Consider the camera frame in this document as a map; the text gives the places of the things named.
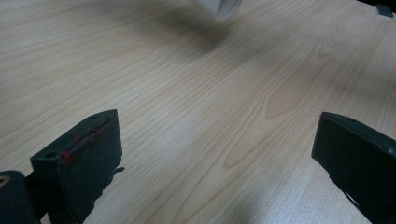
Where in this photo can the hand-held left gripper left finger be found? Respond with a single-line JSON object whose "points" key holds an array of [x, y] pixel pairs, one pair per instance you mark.
{"points": [[84, 161]]}

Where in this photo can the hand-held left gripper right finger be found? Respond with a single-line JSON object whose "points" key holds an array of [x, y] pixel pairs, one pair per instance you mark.
{"points": [[358, 158]]}

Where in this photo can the white satin glove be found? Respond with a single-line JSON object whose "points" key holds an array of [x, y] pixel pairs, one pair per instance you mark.
{"points": [[222, 6]]}

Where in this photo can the small dark grey block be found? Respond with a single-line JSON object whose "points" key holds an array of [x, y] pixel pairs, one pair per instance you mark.
{"points": [[383, 10]]}

